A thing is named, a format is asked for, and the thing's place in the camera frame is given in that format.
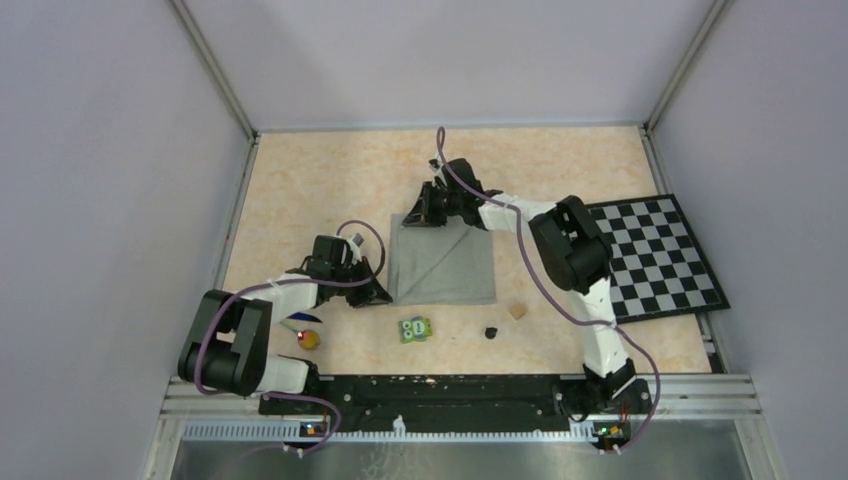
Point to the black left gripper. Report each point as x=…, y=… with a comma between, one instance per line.
x=375, y=295

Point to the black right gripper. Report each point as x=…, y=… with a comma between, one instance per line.
x=422, y=215

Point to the grey-green cloth napkin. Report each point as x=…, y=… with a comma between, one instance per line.
x=448, y=265

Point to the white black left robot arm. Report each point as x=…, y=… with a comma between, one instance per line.
x=227, y=347

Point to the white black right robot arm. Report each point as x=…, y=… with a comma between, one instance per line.
x=574, y=252

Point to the green owl toy block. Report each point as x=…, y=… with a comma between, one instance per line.
x=416, y=329

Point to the blue pen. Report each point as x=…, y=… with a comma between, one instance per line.
x=302, y=316

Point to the red yellow ball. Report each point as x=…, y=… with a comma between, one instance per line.
x=308, y=339

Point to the small tan wooden block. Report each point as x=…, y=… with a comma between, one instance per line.
x=518, y=311

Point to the black white checkerboard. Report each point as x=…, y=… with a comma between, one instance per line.
x=658, y=267

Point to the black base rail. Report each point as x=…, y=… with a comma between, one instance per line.
x=460, y=403

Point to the aluminium frame rail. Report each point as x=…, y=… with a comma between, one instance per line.
x=229, y=418

